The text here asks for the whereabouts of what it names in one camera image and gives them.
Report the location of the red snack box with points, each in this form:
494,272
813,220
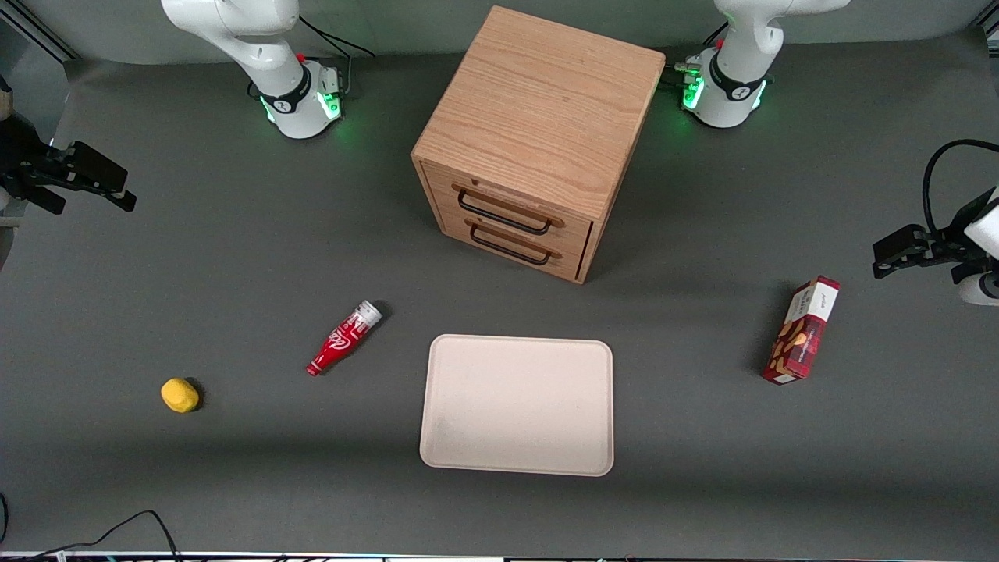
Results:
804,332

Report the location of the plain wooden drawer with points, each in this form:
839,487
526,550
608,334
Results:
570,265

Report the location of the beige rectangular tray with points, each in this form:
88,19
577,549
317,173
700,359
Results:
515,406

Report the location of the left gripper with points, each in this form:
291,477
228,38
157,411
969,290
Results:
954,232

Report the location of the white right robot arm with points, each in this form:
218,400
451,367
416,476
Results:
257,55

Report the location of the aluminium frame rail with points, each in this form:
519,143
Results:
47,35
993,27

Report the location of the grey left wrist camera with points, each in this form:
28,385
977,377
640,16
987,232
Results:
979,290

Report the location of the red cola bottle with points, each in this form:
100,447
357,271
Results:
339,343

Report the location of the yellow lemon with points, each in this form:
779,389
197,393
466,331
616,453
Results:
179,395

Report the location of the wooden drawer cabinet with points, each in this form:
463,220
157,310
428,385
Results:
546,94

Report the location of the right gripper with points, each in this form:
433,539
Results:
22,158

